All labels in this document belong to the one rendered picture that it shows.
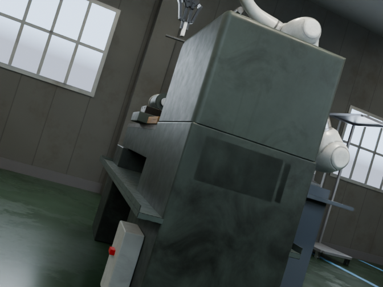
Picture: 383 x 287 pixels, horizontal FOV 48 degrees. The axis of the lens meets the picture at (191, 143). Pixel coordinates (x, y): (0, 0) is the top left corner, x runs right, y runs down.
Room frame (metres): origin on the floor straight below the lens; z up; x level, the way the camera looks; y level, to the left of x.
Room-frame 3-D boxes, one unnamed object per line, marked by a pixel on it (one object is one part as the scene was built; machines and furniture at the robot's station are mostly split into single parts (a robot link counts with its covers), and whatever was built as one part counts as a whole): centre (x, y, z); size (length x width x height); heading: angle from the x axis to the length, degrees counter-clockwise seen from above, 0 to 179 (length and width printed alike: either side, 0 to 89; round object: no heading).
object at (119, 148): (3.28, 0.29, 0.34); 0.44 x 0.40 x 0.68; 105
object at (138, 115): (2.76, 0.13, 0.90); 0.53 x 0.30 x 0.06; 105
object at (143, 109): (2.70, 0.14, 0.95); 0.43 x 0.18 x 0.04; 105
